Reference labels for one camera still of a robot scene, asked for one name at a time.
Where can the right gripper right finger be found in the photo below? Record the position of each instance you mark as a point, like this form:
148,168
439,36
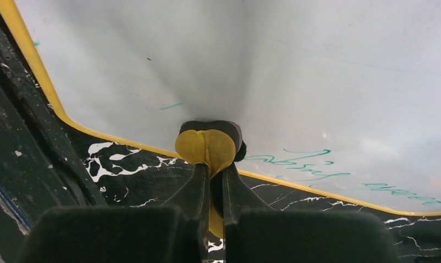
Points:
254,232

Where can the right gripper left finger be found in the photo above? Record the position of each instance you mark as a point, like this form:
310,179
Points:
175,231

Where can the yellow and black eraser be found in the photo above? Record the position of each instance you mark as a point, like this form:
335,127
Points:
216,144

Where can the yellow framed whiteboard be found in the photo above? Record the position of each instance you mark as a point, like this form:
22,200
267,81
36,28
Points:
340,98

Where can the black marble pattern mat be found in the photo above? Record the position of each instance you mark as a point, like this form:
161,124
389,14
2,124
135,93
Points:
130,176

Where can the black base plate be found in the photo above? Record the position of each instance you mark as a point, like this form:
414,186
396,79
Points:
39,168

